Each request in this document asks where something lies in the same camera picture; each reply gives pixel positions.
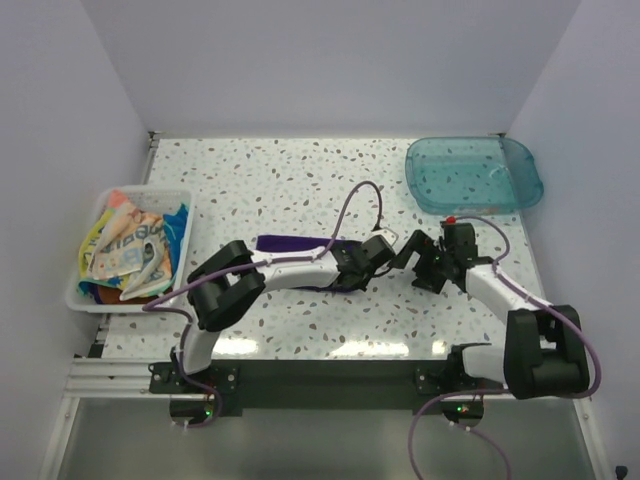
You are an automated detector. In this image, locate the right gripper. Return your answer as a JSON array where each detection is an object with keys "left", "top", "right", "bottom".
[{"left": 387, "top": 229, "right": 453, "bottom": 294}]

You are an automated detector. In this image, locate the purple towel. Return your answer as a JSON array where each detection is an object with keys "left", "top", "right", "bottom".
[{"left": 255, "top": 235, "right": 354, "bottom": 293}]

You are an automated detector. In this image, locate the colourful printed towel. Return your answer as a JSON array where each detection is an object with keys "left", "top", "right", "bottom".
[{"left": 78, "top": 189, "right": 174, "bottom": 304}]

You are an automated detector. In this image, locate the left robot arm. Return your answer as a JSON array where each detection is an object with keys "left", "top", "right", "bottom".
[{"left": 171, "top": 230, "right": 395, "bottom": 393}]

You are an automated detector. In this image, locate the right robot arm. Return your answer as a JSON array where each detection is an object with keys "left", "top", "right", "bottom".
[{"left": 390, "top": 217, "right": 594, "bottom": 399}]

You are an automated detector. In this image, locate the teal translucent plastic bin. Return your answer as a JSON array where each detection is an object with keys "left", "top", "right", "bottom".
[{"left": 405, "top": 136, "right": 544, "bottom": 215}]

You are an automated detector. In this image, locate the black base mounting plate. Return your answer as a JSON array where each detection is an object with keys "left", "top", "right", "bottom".
[{"left": 149, "top": 359, "right": 501, "bottom": 421}]

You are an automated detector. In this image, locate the blue towel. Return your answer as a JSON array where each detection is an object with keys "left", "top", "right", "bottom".
[{"left": 163, "top": 203, "right": 189, "bottom": 273}]

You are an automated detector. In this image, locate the white plastic laundry basket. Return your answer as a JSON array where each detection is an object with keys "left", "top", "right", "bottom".
[{"left": 66, "top": 185, "right": 194, "bottom": 314}]

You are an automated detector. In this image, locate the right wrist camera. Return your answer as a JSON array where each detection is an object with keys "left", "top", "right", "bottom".
[{"left": 441, "top": 216, "right": 457, "bottom": 227}]

